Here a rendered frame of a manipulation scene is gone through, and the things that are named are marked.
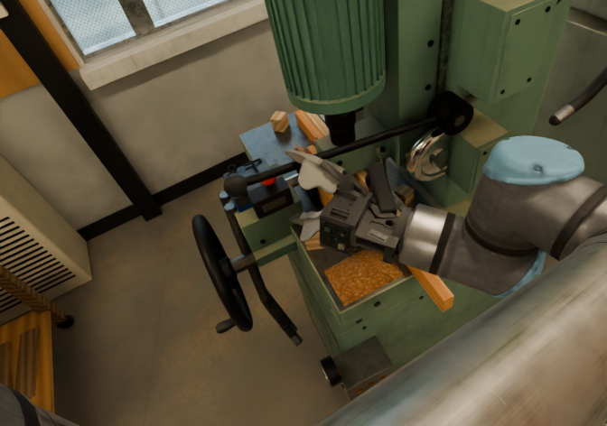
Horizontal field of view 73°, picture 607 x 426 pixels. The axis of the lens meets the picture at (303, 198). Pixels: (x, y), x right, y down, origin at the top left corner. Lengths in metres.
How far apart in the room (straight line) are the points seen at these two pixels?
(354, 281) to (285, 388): 0.99
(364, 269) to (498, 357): 0.53
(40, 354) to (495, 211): 1.80
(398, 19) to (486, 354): 0.53
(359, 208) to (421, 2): 0.32
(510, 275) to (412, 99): 0.36
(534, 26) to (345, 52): 0.26
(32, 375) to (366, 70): 1.67
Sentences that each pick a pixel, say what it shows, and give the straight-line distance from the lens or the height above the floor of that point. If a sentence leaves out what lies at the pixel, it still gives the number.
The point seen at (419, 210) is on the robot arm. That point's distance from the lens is 0.58.
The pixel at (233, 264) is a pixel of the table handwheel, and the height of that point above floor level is 0.83.
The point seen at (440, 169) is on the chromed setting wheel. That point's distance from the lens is 0.84.
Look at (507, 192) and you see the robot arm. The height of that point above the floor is 1.22.
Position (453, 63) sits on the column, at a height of 1.17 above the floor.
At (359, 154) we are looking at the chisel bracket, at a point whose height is 1.01.
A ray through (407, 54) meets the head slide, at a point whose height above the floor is 1.21.
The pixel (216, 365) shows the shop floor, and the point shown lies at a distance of 1.80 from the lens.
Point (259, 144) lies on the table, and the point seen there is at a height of 0.90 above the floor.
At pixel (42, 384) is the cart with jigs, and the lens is 1.93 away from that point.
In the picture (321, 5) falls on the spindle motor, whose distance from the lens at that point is 0.60.
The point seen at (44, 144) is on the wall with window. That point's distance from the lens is 2.16.
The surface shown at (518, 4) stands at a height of 1.30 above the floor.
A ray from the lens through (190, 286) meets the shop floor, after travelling 2.02.
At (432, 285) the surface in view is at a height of 0.94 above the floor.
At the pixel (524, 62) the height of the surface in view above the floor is 1.21.
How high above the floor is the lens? 1.58
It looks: 47 degrees down
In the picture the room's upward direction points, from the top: 15 degrees counter-clockwise
